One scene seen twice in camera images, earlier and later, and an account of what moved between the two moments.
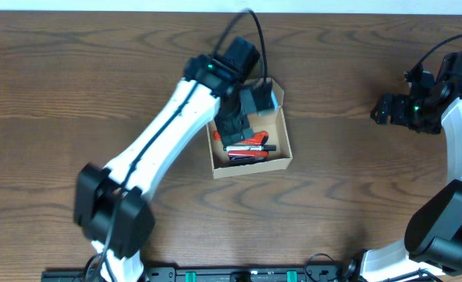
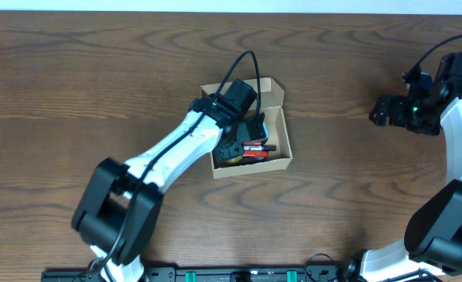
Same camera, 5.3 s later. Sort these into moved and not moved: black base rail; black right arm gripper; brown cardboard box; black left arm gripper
Moved: black left arm gripper
Not moved: black base rail; black right arm gripper; brown cardboard box
